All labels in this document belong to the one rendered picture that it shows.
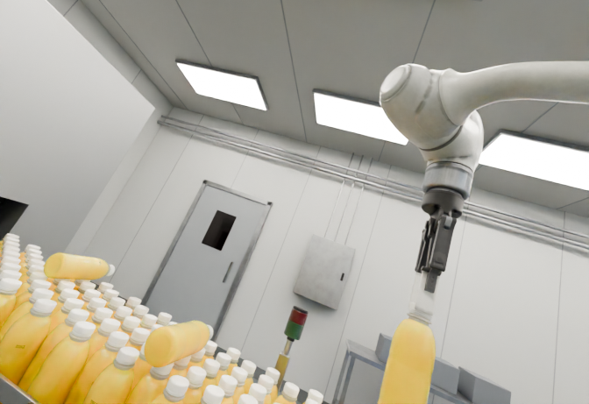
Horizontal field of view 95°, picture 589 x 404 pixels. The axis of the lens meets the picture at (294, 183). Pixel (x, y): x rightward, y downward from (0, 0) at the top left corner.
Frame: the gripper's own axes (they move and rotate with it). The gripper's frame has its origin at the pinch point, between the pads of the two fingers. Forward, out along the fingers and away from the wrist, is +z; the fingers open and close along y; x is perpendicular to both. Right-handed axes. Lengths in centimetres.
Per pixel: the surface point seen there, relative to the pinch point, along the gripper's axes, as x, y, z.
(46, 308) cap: 74, -1, 32
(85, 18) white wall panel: 407, 134, -187
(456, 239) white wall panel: -110, 341, -115
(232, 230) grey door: 192, 328, -20
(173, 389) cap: 37.8, -1.8, 32.1
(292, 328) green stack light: 27, 49, 23
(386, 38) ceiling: 39, 117, -199
